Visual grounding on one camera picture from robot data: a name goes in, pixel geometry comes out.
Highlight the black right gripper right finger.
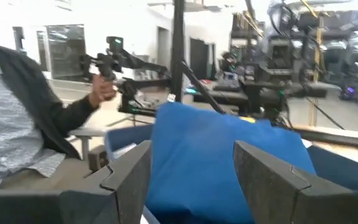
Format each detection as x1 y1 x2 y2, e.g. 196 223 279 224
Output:
233 140 358 224

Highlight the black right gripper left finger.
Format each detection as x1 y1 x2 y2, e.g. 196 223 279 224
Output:
61 139 153 224

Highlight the navy white striped fabric basket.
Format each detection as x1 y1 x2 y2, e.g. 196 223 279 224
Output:
104 123 358 224

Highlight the dark blue cloth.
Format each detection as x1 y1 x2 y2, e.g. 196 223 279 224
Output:
145 101 317 224

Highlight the person's hand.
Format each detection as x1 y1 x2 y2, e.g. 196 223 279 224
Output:
88 73 118 109

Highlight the person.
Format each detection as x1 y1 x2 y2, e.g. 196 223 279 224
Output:
0 0 101 191

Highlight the black aluminium frame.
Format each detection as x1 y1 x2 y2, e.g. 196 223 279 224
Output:
166 0 358 149

